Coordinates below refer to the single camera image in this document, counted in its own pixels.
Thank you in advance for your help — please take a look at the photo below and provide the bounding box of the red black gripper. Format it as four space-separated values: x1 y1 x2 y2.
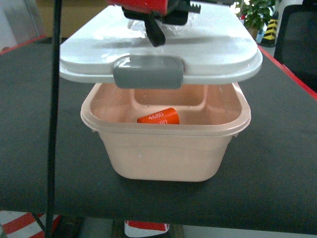
107 0 201 47

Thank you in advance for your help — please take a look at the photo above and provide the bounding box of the white plastic box lid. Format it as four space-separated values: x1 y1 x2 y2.
59 3 263 89

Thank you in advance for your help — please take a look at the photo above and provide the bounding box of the orange cylindrical capacitor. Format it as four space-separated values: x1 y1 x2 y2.
137 108 180 124

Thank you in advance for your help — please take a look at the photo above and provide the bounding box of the pink plastic storage box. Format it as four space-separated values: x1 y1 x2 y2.
81 83 251 182

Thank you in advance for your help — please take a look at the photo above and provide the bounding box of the green potted plant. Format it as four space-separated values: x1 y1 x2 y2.
241 0 275 30

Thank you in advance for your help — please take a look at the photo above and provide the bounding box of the yellow black striped bollard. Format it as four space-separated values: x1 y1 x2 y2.
260 11 279 47

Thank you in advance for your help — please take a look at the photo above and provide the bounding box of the black office chair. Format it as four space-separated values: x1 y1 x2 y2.
274 0 317 91

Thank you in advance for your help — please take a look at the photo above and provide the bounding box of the black table mat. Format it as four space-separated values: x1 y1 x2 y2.
0 42 317 235

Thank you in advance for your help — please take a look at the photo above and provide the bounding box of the black red white cone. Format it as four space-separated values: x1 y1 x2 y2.
124 220 170 238

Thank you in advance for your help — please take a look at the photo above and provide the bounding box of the red white striped cone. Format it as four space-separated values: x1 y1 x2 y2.
0 210 61 238

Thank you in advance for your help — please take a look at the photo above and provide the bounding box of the black vertical cable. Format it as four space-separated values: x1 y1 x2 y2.
44 0 62 238

